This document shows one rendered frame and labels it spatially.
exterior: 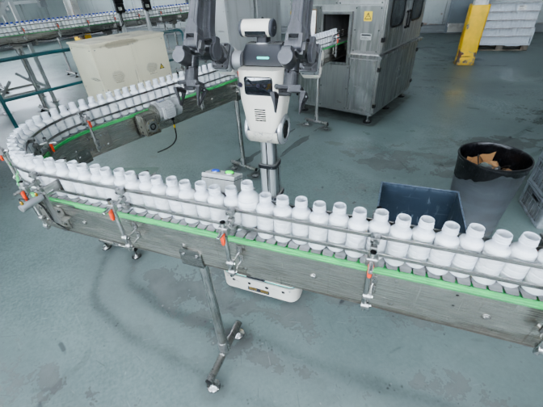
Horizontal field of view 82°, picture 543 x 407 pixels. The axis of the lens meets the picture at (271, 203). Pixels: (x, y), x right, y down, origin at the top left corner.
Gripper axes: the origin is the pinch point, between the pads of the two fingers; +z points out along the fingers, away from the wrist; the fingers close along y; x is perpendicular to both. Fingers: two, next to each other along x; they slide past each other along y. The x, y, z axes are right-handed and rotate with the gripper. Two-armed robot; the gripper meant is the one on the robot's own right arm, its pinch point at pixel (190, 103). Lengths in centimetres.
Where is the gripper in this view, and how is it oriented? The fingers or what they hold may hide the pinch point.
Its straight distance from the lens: 148.2
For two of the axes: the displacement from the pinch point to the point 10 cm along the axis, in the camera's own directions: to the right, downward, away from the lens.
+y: 9.1, 1.3, -3.9
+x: 4.0, -0.9, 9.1
